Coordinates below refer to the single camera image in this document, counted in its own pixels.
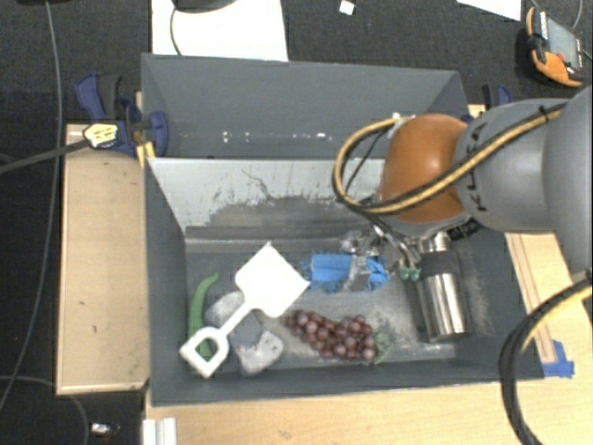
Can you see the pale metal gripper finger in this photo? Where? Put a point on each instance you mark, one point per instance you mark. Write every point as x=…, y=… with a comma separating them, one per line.
x=359, y=280
x=354, y=243

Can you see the blue cloth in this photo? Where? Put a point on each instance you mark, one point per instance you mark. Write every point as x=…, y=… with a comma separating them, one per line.
x=326, y=271

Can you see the purple toy grape bunch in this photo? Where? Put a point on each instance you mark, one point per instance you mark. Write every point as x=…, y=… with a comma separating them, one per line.
x=333, y=334

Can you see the silver metal bottle black band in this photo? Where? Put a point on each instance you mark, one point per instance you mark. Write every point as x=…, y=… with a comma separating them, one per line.
x=442, y=304

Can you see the white toy shovel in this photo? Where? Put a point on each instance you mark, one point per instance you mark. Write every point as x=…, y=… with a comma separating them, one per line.
x=271, y=281

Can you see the green bean pod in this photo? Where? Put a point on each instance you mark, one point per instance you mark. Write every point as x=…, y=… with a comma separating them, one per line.
x=198, y=301

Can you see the grey metal bin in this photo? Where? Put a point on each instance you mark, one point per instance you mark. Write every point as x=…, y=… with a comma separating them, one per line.
x=259, y=109

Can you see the pale wood board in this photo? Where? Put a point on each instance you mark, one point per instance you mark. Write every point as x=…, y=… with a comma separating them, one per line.
x=102, y=258

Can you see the black cylinder on white bracket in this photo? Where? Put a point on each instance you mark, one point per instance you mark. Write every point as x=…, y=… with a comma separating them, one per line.
x=463, y=231

